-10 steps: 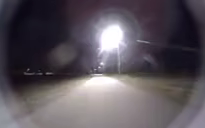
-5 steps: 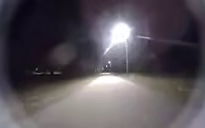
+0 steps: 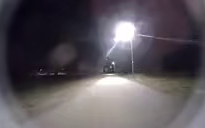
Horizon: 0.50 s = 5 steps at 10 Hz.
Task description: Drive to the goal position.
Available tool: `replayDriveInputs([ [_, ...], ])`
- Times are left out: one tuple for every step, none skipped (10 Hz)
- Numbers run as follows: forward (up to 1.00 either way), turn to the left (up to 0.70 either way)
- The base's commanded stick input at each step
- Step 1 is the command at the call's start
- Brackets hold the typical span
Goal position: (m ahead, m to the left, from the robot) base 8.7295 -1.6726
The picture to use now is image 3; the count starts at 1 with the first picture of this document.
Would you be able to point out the lit street lamp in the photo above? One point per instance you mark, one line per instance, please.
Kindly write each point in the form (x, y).
(125, 31)

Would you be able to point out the vehicle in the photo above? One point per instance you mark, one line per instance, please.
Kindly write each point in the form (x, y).
(108, 67)

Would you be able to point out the grey asphalt path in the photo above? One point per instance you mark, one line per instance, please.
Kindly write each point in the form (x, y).
(110, 106)

